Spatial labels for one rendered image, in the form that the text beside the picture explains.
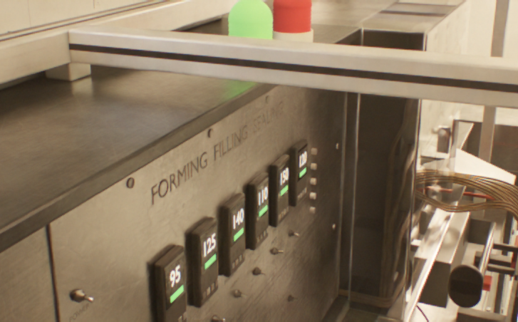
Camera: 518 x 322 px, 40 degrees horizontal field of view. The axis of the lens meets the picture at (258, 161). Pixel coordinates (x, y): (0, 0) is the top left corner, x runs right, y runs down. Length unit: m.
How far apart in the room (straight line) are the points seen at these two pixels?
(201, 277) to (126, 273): 0.15
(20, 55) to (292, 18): 0.42
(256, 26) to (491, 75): 0.34
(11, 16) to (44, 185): 4.05
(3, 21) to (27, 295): 4.01
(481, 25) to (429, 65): 5.27
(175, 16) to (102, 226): 0.51
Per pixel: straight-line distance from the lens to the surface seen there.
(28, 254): 0.57
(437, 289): 1.74
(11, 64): 0.80
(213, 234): 0.81
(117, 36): 0.83
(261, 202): 0.93
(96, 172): 0.58
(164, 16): 1.05
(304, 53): 0.72
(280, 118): 0.98
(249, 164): 0.90
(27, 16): 4.70
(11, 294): 0.56
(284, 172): 1.00
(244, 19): 0.91
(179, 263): 0.75
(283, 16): 1.05
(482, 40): 5.98
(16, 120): 0.74
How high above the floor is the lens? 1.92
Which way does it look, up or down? 20 degrees down
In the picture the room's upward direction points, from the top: straight up
